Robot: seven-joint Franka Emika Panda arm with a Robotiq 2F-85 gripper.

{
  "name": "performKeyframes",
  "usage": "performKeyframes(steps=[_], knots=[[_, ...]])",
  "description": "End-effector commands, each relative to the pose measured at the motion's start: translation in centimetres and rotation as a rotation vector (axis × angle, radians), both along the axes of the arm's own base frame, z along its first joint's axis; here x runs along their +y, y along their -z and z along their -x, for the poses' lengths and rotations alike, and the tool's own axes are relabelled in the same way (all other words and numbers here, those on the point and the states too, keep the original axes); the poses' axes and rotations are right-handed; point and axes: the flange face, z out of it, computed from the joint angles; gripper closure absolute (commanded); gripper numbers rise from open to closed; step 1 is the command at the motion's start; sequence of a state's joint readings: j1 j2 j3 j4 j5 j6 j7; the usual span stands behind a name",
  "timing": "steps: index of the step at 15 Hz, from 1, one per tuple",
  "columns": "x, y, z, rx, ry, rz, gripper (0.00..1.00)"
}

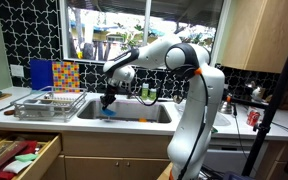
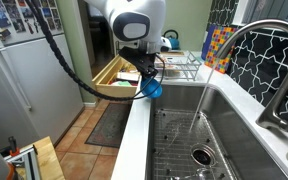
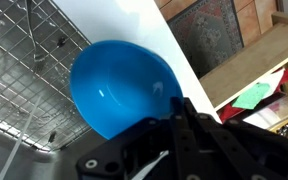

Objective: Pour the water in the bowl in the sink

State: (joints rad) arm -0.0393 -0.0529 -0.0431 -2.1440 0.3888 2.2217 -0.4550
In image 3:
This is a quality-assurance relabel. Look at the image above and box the stainless steel sink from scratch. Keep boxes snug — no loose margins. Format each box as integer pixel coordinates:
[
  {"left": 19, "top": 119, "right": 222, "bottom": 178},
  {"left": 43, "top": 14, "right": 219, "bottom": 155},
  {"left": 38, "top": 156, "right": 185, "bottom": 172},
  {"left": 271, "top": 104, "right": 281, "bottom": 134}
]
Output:
[{"left": 0, "top": 0, "right": 113, "bottom": 180}]

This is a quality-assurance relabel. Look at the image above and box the patterned dark floor rug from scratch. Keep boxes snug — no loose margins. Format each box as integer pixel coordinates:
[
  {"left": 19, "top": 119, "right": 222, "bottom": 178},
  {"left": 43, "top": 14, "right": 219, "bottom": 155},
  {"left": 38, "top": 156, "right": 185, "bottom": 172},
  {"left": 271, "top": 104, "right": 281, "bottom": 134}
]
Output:
[{"left": 166, "top": 0, "right": 245, "bottom": 80}]

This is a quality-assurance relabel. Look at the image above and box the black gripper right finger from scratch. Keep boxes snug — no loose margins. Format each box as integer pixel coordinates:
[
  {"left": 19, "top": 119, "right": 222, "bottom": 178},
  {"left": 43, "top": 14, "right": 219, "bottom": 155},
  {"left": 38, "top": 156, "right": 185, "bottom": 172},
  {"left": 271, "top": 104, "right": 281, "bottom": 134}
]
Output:
[{"left": 183, "top": 98, "right": 288, "bottom": 180}]

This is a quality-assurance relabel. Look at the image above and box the metal wire sink grid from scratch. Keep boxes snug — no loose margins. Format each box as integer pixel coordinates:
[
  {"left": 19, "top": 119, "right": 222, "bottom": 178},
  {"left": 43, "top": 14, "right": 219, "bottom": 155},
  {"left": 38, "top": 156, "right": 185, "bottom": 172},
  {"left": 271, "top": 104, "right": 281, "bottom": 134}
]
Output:
[{"left": 0, "top": 0, "right": 94, "bottom": 153}]

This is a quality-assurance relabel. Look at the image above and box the blue plastic bowl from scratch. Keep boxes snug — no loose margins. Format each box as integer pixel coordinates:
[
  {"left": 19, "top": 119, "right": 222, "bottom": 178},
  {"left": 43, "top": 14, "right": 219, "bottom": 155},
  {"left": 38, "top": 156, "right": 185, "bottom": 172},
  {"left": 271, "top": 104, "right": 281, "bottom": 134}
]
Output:
[{"left": 69, "top": 39, "right": 184, "bottom": 141}]

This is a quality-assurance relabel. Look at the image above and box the white paper package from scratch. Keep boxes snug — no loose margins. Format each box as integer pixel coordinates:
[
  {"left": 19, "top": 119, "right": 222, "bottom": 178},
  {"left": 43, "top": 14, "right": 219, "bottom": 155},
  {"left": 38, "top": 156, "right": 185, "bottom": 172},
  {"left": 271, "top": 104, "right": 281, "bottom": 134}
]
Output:
[{"left": 250, "top": 68, "right": 286, "bottom": 98}]

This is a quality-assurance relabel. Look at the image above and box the red cloth item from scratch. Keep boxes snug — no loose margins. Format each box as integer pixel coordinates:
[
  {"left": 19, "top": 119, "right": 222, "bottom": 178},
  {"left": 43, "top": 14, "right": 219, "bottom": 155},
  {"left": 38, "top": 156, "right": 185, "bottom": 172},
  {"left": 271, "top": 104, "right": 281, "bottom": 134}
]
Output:
[{"left": 218, "top": 68, "right": 288, "bottom": 124}]

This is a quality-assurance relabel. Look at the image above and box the green sponge cloth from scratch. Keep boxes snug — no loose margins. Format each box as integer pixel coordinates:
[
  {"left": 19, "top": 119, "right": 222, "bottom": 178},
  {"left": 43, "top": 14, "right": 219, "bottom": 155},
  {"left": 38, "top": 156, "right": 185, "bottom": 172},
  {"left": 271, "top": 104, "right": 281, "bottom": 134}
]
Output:
[{"left": 231, "top": 82, "right": 272, "bottom": 111}]

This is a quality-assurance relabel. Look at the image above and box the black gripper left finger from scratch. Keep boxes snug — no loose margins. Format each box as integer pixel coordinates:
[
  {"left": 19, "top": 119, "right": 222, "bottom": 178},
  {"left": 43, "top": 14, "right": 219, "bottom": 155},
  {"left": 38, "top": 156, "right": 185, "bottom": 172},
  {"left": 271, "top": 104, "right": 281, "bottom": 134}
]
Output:
[{"left": 75, "top": 96, "right": 189, "bottom": 180}]

